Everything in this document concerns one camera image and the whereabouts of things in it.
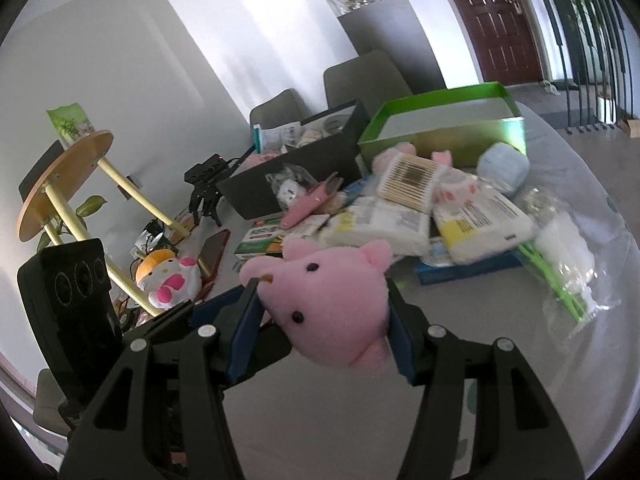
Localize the green plastic stick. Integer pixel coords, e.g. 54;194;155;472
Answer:
517;242;594;324

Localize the green storage box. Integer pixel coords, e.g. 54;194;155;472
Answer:
357;81;527;172

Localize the black storage box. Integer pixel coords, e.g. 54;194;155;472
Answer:
215;99;374;221

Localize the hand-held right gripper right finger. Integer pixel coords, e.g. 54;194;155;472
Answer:
386;284;587;480

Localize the light blue plush ball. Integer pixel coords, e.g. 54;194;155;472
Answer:
475;142;531;196

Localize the clear plastic bag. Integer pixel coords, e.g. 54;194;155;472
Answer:
519;185;624;329

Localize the green printed card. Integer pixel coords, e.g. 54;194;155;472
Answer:
45;102;96;144

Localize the clear cotton swab box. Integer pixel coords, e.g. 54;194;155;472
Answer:
374;152;451;211

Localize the round wooden side table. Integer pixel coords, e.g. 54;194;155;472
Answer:
17;129;194;319

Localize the red phone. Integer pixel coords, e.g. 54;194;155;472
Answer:
196;228;232;281

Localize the white teal medical packet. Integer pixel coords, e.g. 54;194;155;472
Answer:
251;122;304;154

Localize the white pink cat plush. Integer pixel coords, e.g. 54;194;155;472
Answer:
134;249;204;311

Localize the pink pencil case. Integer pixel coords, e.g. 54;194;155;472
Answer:
279;172;346;231

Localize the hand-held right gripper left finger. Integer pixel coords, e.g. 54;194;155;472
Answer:
59;280;264;480

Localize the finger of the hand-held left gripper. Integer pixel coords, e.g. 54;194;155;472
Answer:
235;322;294;387
122;287;247;344

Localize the white yellow cotton pack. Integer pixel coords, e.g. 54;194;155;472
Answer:
430;180;535;265

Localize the pink pig plush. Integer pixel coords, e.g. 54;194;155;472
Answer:
239;238;396;377

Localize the blue flat box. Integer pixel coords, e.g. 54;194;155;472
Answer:
414;249;527;287

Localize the small black robot gripper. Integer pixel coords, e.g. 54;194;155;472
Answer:
200;155;239;226
183;162;214;222

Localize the grey dining chair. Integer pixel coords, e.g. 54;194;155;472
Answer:
323;49;414;111
248;88;314;131

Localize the white roll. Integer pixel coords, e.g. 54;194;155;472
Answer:
320;114;352;134

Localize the green houseplant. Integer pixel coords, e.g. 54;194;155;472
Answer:
37;194;109;254

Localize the bagged small plush doll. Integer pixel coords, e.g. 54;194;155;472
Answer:
264;162;321;211

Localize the dark red door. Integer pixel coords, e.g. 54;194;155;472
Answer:
432;0;544;86

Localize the dark grey cabinet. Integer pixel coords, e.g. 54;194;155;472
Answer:
337;0;446;94

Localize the black metal railing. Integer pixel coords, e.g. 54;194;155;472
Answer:
529;0;640;134

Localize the green white medicine box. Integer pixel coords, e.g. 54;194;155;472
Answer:
233;217;291;261

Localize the white desktop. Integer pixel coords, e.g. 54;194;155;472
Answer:
115;102;638;480

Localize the white tissue pack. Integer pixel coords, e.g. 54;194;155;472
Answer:
319;195;434;256

